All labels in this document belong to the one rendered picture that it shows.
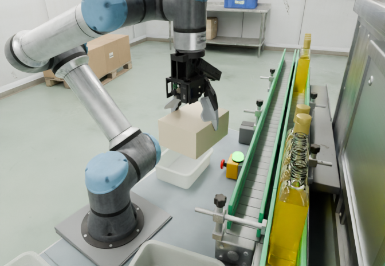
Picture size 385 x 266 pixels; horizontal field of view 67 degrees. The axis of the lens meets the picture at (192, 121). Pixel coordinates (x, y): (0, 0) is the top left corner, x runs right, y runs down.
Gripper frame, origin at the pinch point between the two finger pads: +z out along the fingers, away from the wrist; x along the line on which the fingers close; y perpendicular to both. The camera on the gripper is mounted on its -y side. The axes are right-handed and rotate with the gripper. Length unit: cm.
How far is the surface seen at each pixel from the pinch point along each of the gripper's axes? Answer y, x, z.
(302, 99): -89, 5, 23
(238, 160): -26.1, 1.4, 26.7
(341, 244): -12, 41, 31
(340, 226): -19, 39, 31
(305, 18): -567, -132, 46
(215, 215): 13.6, 15.3, 13.7
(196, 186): -13.3, -8.5, 35.4
